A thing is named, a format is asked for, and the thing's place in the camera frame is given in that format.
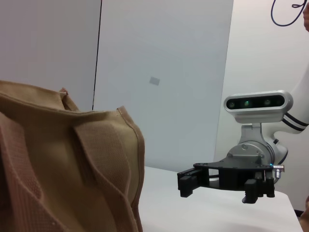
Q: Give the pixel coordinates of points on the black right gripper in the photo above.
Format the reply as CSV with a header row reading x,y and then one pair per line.
x,y
231,176

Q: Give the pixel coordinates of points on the khaki canvas food bag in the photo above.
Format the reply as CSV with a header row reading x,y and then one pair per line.
x,y
60,157

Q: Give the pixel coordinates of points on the brown furniture edge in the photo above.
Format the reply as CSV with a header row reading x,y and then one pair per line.
x,y
305,215

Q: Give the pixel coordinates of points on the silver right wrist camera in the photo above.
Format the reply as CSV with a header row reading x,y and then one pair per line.
x,y
258,106

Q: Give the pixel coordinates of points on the grey wall sticker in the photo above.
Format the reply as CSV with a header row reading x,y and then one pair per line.
x,y
154,80

